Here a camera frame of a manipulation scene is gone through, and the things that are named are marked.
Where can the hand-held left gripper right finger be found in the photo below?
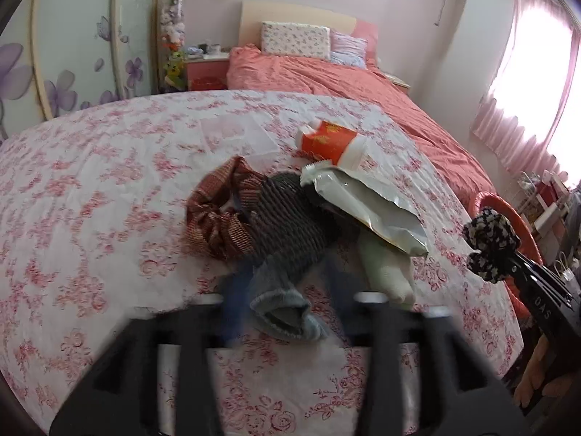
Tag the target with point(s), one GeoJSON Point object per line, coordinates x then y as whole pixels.
{"type": "Point", "coordinates": [367, 322]}

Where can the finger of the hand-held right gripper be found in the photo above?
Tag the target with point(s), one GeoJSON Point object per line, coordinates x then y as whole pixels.
{"type": "Point", "coordinates": [544, 279]}

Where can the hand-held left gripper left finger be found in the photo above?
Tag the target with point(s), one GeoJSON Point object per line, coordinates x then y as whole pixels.
{"type": "Point", "coordinates": [213, 322]}

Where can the black white floral scrunchie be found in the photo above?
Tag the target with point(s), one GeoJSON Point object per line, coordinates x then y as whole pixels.
{"type": "Point", "coordinates": [490, 236]}

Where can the red plastic basket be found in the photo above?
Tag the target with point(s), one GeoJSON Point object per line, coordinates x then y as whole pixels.
{"type": "Point", "coordinates": [494, 200]}

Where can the person's right hand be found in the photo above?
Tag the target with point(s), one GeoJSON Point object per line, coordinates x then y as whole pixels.
{"type": "Point", "coordinates": [538, 368]}

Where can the pale green sock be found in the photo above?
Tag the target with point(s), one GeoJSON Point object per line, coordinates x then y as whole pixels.
{"type": "Point", "coordinates": [386, 272]}

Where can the grey blue sock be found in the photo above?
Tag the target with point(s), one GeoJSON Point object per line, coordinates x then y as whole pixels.
{"type": "Point", "coordinates": [277, 299]}

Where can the brown plaid scrunchie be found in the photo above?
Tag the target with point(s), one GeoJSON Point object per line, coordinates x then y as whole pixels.
{"type": "Point", "coordinates": [213, 227]}

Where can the silver snack bag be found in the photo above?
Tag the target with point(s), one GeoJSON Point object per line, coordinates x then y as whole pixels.
{"type": "Point", "coordinates": [363, 200]}

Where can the dark striped sock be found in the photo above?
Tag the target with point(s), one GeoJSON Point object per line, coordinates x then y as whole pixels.
{"type": "Point", "coordinates": [286, 222]}

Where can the pink curtain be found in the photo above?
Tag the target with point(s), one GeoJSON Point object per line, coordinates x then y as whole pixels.
{"type": "Point", "coordinates": [508, 122]}

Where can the pink floral tablecloth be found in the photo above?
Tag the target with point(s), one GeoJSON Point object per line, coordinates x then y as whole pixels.
{"type": "Point", "coordinates": [90, 190]}

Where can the bed with coral duvet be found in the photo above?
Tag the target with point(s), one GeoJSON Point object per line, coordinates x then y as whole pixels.
{"type": "Point", "coordinates": [363, 95]}

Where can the green plush toy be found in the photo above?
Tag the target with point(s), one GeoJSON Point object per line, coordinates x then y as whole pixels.
{"type": "Point", "coordinates": [174, 70]}

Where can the pink striped pillow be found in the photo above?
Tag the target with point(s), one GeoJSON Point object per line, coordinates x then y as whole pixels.
{"type": "Point", "coordinates": [347, 47]}

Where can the floral pillow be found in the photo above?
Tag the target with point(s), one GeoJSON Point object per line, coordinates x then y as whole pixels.
{"type": "Point", "coordinates": [295, 41]}

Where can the clear shelf of plush toys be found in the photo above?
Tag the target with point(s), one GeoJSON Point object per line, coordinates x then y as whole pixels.
{"type": "Point", "coordinates": [172, 22]}

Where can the flower print sliding wardrobe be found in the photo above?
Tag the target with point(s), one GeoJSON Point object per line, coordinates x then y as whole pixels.
{"type": "Point", "coordinates": [68, 54]}

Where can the beige pink headboard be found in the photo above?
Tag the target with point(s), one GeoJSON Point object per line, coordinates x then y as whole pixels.
{"type": "Point", "coordinates": [295, 13]}

